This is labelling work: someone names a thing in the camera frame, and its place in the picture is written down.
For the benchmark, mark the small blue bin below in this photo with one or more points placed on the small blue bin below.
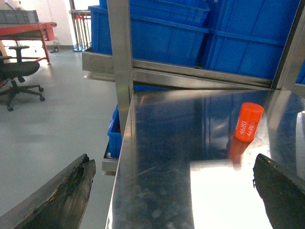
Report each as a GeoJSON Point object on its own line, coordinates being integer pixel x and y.
{"type": "Point", "coordinates": [114, 134]}

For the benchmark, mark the left blue plastic crate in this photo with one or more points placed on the left blue plastic crate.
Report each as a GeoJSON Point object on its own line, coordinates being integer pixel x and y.
{"type": "Point", "coordinates": [168, 31]}

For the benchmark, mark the black office chair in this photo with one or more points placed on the black office chair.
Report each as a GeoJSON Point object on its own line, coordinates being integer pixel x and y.
{"type": "Point", "coordinates": [18, 69]}

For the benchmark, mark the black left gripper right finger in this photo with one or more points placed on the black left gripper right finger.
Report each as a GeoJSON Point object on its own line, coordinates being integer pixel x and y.
{"type": "Point", "coordinates": [282, 192]}

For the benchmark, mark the red metal table frame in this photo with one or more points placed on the red metal table frame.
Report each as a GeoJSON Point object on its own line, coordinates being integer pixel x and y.
{"type": "Point", "coordinates": [41, 31]}

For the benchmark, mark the metal railing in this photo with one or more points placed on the metal railing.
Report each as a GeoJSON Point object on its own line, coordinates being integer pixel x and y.
{"type": "Point", "coordinates": [81, 20]}

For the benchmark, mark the orange cylindrical capacitor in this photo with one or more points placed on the orange cylindrical capacitor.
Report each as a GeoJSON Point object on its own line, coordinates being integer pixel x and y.
{"type": "Point", "coordinates": [248, 121]}

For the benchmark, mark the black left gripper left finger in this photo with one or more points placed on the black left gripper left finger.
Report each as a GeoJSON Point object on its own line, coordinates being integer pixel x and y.
{"type": "Point", "coordinates": [58, 204]}

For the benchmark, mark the grey crate on red table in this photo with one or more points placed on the grey crate on red table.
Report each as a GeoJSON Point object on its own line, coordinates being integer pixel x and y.
{"type": "Point", "coordinates": [18, 17]}

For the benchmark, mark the right blue plastic crate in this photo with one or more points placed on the right blue plastic crate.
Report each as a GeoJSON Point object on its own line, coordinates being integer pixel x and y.
{"type": "Point", "coordinates": [247, 37]}

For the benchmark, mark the blue plastic crate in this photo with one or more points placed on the blue plastic crate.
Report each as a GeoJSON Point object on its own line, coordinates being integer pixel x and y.
{"type": "Point", "coordinates": [168, 31]}
{"type": "Point", "coordinates": [247, 37]}

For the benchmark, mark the stainless steel shelf frame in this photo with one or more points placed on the stainless steel shelf frame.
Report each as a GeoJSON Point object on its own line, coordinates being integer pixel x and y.
{"type": "Point", "coordinates": [122, 69]}

